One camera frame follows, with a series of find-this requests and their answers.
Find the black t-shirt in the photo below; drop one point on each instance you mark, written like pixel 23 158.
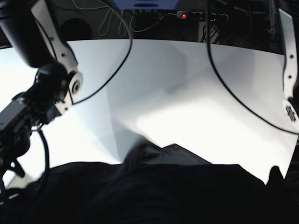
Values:
pixel 153 185

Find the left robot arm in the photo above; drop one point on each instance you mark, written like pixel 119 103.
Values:
pixel 288 14

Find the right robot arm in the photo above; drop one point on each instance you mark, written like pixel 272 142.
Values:
pixel 33 31

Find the black power strip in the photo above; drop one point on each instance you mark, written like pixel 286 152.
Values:
pixel 201 16

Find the blue bin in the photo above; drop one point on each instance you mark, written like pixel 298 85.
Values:
pixel 145 4

